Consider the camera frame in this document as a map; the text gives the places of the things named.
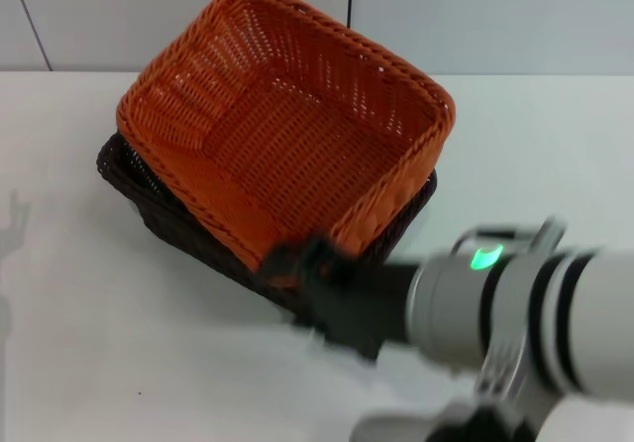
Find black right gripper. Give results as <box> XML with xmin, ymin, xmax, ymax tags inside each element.
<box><xmin>260</xmin><ymin>237</ymin><xmax>425</xmax><ymax>362</ymax></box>

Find orange woven basket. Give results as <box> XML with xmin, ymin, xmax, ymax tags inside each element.
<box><xmin>115</xmin><ymin>0</ymin><xmax>457</xmax><ymax>275</ymax></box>

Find dark brown woven basket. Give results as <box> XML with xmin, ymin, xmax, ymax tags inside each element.
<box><xmin>92</xmin><ymin>131</ymin><xmax>439</xmax><ymax>314</ymax></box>

